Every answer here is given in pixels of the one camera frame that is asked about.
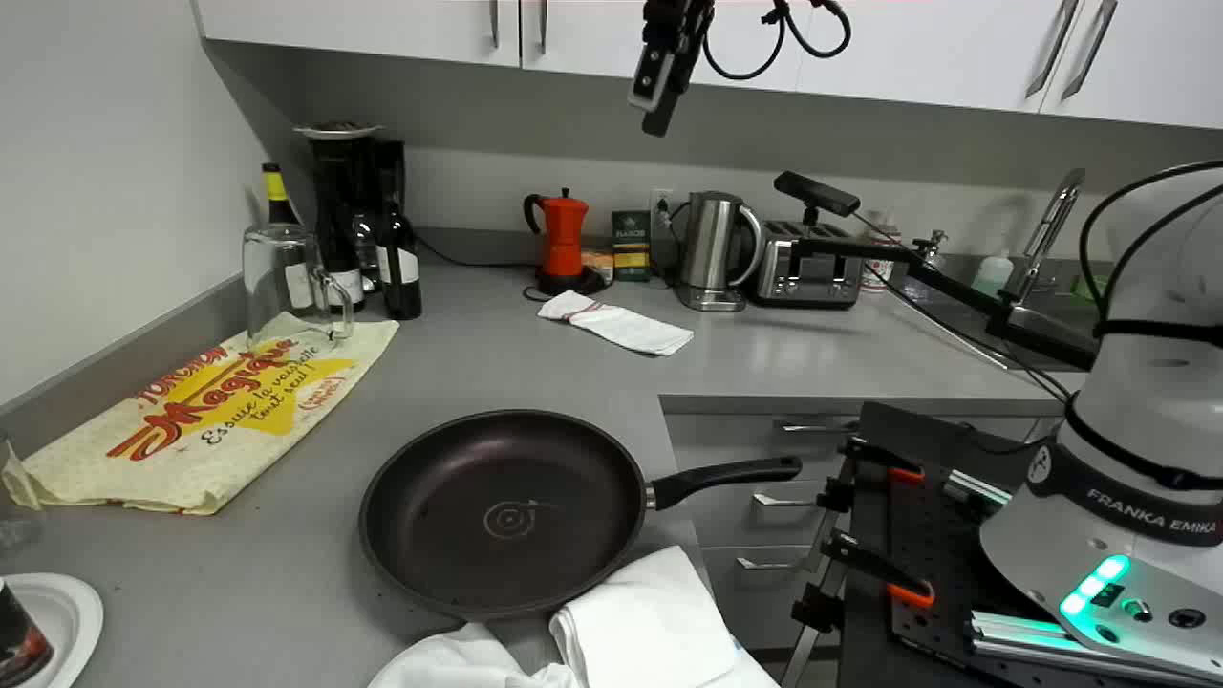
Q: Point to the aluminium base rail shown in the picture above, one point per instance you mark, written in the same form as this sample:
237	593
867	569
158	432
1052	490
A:
1081	644

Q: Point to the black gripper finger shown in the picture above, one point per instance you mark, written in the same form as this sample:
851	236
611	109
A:
651	77
675	102

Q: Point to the wine bottle with yellow cap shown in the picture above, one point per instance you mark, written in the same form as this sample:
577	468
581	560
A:
275	193

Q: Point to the dark item on plate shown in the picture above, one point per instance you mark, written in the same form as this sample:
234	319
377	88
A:
21	637

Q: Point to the white plate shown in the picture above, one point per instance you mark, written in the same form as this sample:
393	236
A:
70	614

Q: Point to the dark non-stick frying pan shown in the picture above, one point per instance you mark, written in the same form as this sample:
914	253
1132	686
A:
503	510

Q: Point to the white towel with blue stripes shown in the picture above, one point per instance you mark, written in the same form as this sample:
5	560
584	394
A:
651	632

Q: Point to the black mounting board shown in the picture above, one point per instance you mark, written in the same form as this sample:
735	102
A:
950	537

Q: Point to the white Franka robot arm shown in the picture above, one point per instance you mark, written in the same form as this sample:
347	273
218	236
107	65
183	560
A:
1149	382

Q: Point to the silver toaster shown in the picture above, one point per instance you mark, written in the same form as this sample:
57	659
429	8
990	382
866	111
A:
807	268

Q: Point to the white upper cabinets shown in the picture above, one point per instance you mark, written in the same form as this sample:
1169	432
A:
384	23

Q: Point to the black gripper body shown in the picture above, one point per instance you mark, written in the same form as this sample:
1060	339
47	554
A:
675	23

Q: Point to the small white cloth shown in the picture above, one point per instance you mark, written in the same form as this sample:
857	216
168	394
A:
625	326

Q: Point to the red moka pot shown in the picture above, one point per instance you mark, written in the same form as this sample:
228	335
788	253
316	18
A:
561	236

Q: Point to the chrome kitchen faucet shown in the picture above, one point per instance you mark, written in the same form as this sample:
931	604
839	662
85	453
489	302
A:
1052	231

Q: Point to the beige printed tea towel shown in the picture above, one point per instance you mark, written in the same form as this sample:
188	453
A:
212	408

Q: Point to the dark wine bottle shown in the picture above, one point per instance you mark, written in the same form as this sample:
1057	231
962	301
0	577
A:
404	263

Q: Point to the green and yellow box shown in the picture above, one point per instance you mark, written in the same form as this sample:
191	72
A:
629	241

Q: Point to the stainless steel kettle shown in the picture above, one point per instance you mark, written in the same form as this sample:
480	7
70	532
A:
713	249

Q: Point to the small glass bottle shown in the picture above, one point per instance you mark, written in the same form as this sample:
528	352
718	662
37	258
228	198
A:
365	253

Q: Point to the black coffee machine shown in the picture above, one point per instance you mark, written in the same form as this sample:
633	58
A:
346	177

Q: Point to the pale green soap bottle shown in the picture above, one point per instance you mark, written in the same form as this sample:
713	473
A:
995	273

